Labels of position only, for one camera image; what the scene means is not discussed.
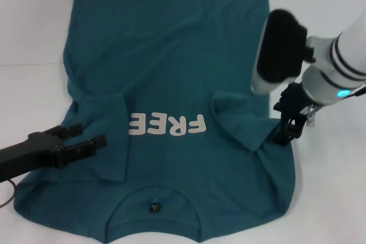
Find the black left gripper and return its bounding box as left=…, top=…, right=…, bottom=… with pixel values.
left=0, top=123, right=109, bottom=184

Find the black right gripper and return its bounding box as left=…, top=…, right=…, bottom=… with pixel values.
left=269, top=82, right=312, bottom=147

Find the teal t-shirt with FREE print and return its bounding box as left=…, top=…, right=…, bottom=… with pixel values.
left=13, top=0, right=296, bottom=244

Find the silver cable connector plug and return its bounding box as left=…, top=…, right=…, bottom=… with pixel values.
left=305, top=106, right=317, bottom=127

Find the thin dark left wrist cable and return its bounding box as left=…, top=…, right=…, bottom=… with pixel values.
left=0, top=179, right=18, bottom=207

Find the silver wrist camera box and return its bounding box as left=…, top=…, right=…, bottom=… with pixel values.
left=249, top=9, right=317, bottom=97

